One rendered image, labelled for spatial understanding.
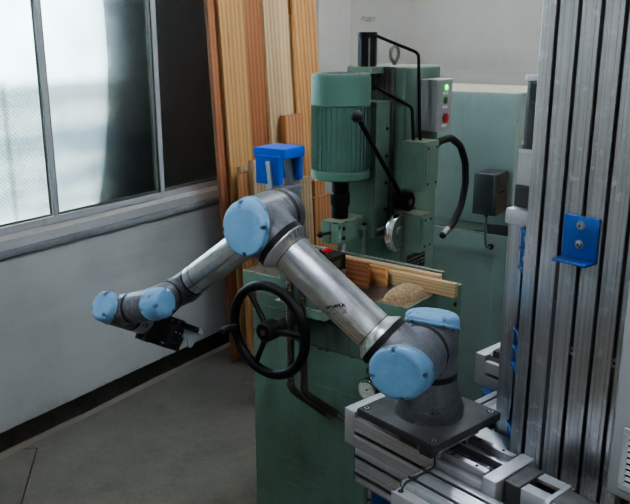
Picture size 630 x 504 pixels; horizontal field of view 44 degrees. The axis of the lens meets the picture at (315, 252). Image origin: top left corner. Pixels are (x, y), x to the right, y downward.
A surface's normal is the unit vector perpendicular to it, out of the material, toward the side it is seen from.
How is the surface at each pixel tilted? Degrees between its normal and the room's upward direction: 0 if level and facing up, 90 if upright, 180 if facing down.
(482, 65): 90
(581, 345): 90
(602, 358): 90
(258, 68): 87
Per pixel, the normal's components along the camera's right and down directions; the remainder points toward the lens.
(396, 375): -0.36, 0.32
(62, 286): 0.84, 0.15
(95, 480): 0.00, -0.96
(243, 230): -0.55, 0.15
